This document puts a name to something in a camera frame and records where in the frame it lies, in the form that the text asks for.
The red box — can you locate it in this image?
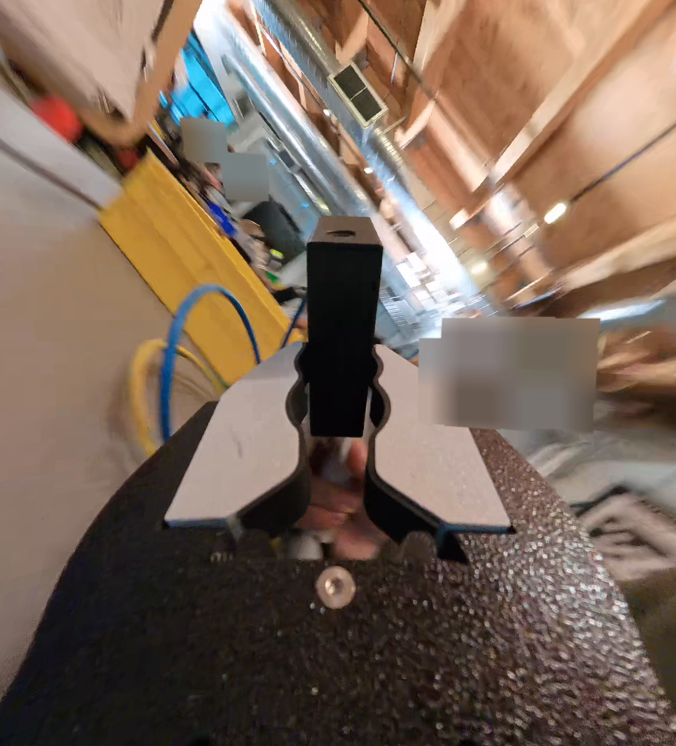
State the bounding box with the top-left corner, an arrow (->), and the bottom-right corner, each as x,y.
28,95 -> 83,145

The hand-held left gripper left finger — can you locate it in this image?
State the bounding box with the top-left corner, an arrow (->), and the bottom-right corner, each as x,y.
163,343 -> 312,533

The ceiling vent grille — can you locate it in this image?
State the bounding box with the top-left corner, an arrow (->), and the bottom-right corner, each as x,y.
327,61 -> 389,130

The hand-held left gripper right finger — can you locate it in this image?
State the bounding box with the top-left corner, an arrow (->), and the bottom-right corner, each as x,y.
363,343 -> 515,544

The blue ethernet cable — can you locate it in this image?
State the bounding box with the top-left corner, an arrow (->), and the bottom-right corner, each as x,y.
159,283 -> 311,445

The yellow plastic bin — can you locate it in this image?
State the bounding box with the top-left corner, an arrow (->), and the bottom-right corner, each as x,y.
98,148 -> 309,387

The black network switch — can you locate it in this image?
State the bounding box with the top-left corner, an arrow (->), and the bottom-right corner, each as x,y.
304,216 -> 385,439

